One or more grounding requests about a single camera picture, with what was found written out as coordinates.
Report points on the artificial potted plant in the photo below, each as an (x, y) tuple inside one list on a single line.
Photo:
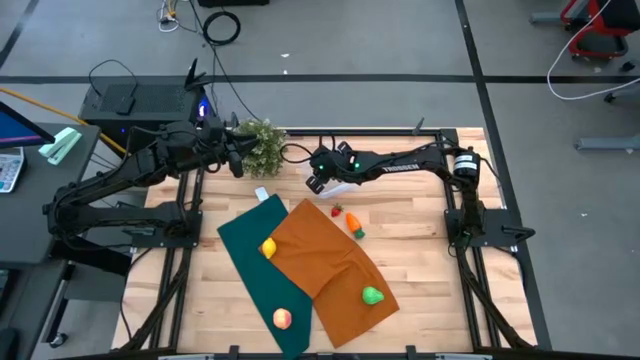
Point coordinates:
[(262, 147)]

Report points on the dark grey desk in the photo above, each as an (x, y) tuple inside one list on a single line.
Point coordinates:
[(30, 225)]

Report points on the red and black chair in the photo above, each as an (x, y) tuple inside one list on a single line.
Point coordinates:
[(620, 15)]

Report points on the pink toy peach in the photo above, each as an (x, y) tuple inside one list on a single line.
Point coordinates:
[(282, 319)]

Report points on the black wifi antenna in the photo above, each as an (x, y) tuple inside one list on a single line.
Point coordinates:
[(192, 77)]

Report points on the mint green stapler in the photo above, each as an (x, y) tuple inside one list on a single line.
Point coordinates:
[(60, 146)]

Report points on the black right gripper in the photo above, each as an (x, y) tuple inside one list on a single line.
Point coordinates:
[(332, 162)]

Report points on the black table frame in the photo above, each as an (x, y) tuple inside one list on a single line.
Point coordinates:
[(375, 133)]

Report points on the orange toy carrot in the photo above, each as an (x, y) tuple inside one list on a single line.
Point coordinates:
[(354, 223)]

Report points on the orange cloth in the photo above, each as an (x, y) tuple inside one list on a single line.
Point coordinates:
[(320, 260)]

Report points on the red toy strawberry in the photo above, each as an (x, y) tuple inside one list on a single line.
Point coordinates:
[(337, 210)]

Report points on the teal cloth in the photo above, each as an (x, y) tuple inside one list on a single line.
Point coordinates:
[(250, 260)]

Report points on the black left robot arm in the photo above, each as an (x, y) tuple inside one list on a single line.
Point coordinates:
[(100, 185)]

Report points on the white calculator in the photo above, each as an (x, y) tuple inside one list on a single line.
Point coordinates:
[(10, 170)]

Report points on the green toy pear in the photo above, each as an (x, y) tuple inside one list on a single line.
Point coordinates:
[(372, 296)]

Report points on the black computer tower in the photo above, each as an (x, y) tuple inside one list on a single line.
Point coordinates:
[(150, 100)]

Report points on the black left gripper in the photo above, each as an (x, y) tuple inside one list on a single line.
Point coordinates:
[(217, 145)]

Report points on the small black box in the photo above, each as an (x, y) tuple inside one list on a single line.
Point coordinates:
[(125, 105)]

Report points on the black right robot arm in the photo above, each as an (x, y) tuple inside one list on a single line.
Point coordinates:
[(400, 167)]

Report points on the computer monitor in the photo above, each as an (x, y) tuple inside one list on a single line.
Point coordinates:
[(15, 130)]

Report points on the yellow toy lemon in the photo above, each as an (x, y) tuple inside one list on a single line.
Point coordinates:
[(269, 248)]

